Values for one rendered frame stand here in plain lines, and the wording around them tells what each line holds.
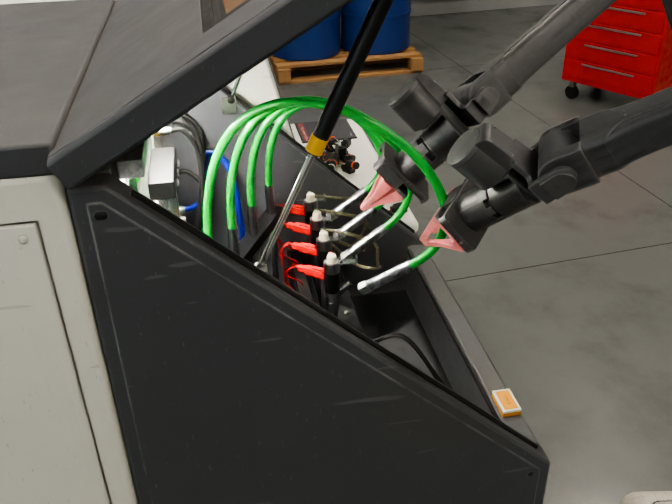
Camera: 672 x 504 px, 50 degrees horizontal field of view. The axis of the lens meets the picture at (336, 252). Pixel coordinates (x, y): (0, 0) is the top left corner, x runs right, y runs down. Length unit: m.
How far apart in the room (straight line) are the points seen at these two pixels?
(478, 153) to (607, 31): 4.49
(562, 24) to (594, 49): 4.21
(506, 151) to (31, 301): 0.57
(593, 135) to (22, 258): 0.64
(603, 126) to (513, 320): 2.19
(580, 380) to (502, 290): 0.62
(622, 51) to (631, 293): 2.37
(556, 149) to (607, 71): 4.50
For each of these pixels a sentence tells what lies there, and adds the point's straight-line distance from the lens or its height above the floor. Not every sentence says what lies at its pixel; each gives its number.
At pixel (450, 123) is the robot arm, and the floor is 1.37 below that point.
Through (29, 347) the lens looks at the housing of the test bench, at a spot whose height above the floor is 1.27.
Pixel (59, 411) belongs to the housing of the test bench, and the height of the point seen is 1.17.
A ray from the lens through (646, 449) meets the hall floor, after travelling 2.61.
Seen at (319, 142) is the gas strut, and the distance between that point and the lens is 0.76.
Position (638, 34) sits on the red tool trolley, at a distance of 5.26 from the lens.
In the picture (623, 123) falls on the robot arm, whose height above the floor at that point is 1.45.
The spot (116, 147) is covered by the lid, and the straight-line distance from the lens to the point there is 0.71.
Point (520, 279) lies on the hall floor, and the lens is 3.31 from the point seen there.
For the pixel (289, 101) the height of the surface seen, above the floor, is 1.42.
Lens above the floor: 1.75
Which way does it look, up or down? 31 degrees down
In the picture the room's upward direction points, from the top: 1 degrees counter-clockwise
